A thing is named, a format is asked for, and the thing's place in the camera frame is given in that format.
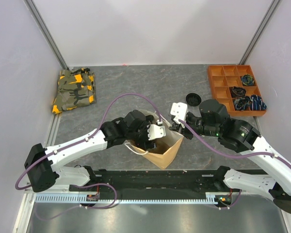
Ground brown paper takeout bag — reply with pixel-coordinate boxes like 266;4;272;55
124;110;184;169

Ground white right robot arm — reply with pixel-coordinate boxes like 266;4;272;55
170;99;291;214

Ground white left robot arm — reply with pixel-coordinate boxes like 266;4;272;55
24;110;165;193

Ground orange compartment tray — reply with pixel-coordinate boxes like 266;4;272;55
208;65;266;117

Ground camouflage folded cloth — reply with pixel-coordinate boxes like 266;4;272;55
52;67;96;115

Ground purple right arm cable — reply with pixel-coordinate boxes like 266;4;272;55
179;118;291;211

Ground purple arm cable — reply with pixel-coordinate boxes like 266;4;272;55
14;93;162;221
179;118;291;211

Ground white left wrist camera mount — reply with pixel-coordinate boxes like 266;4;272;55
147;120;166;141

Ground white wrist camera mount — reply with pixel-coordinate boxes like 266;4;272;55
170;102;188;124
147;120;166;141

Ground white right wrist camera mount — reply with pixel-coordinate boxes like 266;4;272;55
170;102;188;124

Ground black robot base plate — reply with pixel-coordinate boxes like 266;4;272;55
83;166;239;193

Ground dark brown hair ties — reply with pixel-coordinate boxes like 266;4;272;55
229;86;247;97

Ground grey slotted cable duct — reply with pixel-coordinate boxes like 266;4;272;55
35;193;228;204

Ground blue striped hair ties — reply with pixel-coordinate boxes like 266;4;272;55
234;95;268;111

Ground blue green hair ties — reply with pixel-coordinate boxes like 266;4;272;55
241;74;255;86

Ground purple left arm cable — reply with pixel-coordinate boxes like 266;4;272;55
14;93;162;221

